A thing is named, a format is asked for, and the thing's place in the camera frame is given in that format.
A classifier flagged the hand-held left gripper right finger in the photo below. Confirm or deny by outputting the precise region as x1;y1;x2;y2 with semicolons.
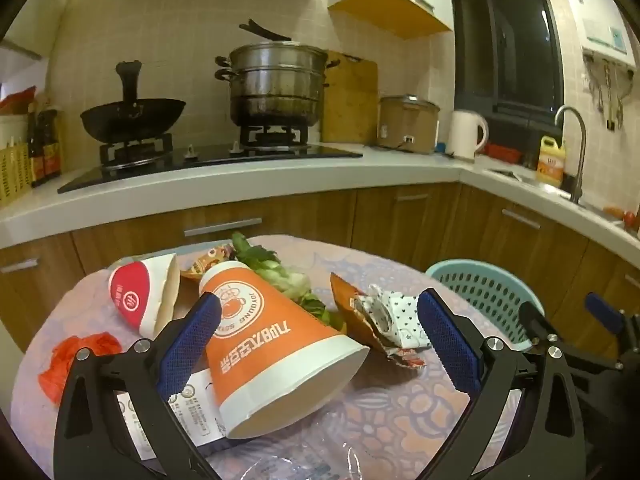
417;287;588;480

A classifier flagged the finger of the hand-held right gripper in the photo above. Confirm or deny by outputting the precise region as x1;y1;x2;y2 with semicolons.
584;291;640;373
517;301;568;358

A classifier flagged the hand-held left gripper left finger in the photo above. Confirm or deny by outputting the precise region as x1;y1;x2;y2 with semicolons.
52;291;223;480

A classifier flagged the light blue plastic basket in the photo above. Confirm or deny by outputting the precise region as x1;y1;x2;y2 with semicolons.
425;259;546;353

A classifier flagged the white labelled packet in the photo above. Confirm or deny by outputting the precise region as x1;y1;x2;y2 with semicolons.
117;367;226;463

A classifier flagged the red and white paper cup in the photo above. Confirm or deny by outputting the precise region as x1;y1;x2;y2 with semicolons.
107;253;181;339

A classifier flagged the orange paper cup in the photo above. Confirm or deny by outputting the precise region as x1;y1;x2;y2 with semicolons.
198;260;371;440

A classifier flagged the torn orange snack bag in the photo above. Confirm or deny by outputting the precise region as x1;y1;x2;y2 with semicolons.
329;272;426;371

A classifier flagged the white dotted carton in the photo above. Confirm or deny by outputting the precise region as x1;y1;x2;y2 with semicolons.
355;284;433;350

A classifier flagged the cartoon print snack wrapper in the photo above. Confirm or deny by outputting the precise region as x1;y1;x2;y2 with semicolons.
180;244;236;281

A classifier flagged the printed pink tablecloth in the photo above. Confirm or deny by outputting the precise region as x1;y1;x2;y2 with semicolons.
10;235;531;480

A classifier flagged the red plastic bag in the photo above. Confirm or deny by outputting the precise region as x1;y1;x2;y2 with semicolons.
40;332;123;403

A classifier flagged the green bok choy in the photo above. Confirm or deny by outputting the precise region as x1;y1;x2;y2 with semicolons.
231;231;348;333

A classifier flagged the steel kitchen faucet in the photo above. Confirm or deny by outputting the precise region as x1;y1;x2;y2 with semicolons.
554;105;588;204

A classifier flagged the wooden kitchen counter cabinet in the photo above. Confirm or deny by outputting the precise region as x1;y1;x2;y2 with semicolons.
0;140;640;361

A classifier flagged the steel sink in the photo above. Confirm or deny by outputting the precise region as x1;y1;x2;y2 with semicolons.
487;167;616;221

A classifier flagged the clear plastic bag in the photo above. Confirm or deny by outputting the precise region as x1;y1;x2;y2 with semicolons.
280;400;401;480

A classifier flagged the yellow detergent bottle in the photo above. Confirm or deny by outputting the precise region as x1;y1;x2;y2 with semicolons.
536;135;568;183

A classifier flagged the red dish rack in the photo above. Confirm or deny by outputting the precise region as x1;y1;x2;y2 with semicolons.
484;142;523;163

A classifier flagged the black gas stove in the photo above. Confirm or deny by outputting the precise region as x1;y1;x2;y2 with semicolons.
56;125;364;195

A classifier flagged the white electric kettle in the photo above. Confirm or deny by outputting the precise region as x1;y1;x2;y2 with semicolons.
446;109;489;161

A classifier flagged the hanging metal utensil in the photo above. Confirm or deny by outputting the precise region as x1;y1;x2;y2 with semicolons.
591;64;604;112
616;67;630;127

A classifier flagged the brown rice cooker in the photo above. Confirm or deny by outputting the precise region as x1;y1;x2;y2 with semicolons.
377;94;441;153

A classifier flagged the black wok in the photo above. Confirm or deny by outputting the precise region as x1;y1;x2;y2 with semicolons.
80;60;187;143

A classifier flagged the dark sauce bottle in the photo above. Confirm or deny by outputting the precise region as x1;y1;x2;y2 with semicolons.
27;102;46;188
42;107;63;178

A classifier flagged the wooden cutting board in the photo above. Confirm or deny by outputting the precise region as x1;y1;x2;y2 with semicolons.
320;50;379;143

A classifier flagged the steel steamer pot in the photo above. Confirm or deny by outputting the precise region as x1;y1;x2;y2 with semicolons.
215;42;341;128

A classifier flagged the dark window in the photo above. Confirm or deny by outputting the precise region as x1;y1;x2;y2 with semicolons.
448;0;566;131

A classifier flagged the white water heater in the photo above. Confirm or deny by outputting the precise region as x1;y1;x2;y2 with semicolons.
555;0;638;68

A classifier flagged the yellow handled hanging utensil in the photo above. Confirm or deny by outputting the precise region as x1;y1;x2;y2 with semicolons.
604;62;617;132

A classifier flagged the black utensil handle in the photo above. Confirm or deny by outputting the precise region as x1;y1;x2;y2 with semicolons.
239;19;293;42

